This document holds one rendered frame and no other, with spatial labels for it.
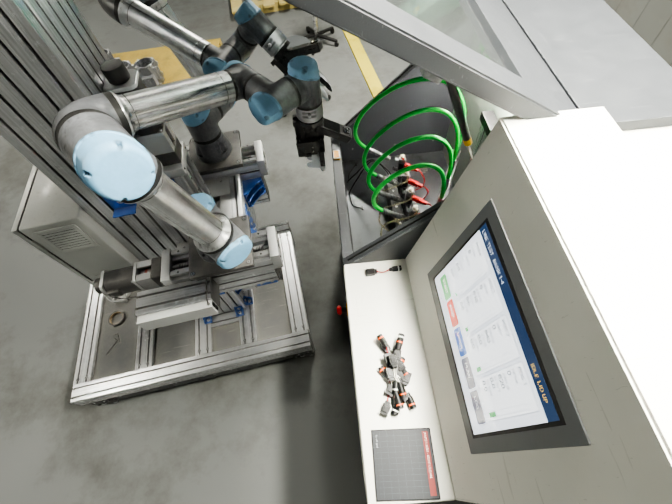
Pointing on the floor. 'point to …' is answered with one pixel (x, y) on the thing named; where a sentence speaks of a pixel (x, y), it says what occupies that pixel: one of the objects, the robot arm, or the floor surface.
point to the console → (570, 306)
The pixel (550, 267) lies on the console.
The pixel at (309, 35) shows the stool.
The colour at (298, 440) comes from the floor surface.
